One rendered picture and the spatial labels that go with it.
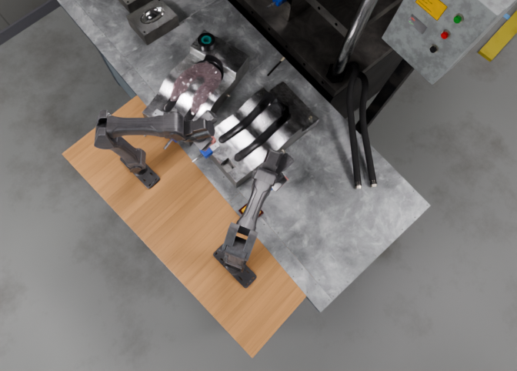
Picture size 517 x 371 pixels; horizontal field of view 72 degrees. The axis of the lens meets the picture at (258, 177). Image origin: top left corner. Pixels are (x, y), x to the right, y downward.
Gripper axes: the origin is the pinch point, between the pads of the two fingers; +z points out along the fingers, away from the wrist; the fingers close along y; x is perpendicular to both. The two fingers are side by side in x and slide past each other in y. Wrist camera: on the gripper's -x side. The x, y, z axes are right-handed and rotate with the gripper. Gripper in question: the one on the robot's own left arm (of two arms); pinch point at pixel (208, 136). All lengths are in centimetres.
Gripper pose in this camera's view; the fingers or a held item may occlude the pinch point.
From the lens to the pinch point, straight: 146.4
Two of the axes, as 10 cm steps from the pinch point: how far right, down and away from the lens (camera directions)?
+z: 3.3, -0.4, 9.4
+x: -6.9, 6.8, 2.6
